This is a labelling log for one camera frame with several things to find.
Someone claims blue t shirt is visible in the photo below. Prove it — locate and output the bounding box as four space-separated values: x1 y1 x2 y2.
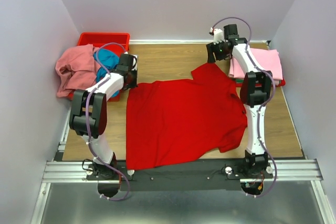
93 49 119 82

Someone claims red plastic bin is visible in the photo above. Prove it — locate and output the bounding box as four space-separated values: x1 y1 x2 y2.
76 32 130 102

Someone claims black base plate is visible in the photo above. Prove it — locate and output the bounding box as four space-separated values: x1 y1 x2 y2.
82 157 273 195

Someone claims folded light pink shirt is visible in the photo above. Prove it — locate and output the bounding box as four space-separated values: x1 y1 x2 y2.
228 48 284 80

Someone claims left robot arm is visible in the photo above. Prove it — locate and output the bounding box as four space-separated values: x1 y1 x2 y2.
69 53 138 178

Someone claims aluminium frame rail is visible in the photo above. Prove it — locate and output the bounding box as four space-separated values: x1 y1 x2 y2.
31 126 335 223

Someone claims dusty pink t shirt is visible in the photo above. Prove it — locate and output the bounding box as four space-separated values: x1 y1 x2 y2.
55 44 100 98

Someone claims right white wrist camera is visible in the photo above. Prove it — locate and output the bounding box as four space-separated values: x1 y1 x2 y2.
209 27 225 44

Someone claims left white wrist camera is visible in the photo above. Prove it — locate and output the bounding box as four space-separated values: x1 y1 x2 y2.
131 55 138 71

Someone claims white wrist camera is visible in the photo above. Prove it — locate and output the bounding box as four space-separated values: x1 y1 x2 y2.
131 55 138 71
209 27 225 44

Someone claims folded red shirt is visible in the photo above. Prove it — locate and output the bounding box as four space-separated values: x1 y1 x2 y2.
233 79 286 87

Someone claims red t shirt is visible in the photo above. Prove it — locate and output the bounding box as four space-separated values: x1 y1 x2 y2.
126 63 247 170

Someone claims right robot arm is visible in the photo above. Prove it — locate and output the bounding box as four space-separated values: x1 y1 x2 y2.
206 24 275 176

